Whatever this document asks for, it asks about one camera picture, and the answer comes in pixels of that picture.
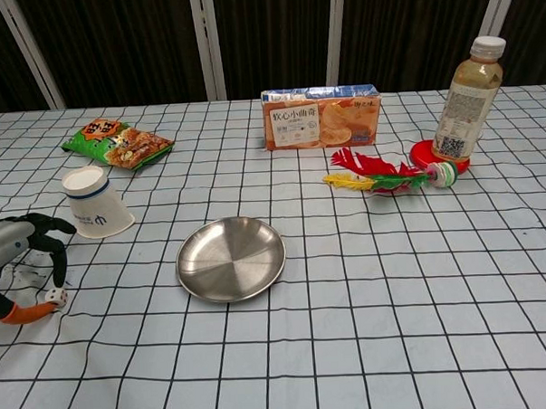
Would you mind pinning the tea bottle with white cap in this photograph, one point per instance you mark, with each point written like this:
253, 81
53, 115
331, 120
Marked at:
468, 101

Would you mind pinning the light blue checked tablecloth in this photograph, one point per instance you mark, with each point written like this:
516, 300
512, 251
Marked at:
351, 346

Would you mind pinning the white metal frame post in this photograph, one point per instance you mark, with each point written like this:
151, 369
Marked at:
31, 56
502, 0
207, 44
338, 34

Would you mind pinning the white paper cup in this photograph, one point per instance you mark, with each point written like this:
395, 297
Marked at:
96, 207

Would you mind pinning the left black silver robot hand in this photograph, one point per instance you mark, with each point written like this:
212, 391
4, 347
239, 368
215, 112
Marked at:
7, 241

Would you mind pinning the red round lid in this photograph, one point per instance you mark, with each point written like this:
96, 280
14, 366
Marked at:
420, 155

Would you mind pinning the white dice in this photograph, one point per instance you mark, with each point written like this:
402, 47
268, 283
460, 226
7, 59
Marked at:
57, 297

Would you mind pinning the orange cookie box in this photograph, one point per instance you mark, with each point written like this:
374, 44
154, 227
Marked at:
314, 121

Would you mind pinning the green snack bag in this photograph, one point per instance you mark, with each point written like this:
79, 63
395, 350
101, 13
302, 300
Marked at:
116, 145

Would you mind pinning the colourful feather shuttlecock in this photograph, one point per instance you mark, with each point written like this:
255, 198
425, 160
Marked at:
380, 175

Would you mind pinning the silver metal plate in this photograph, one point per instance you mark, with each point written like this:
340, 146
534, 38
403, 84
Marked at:
230, 260

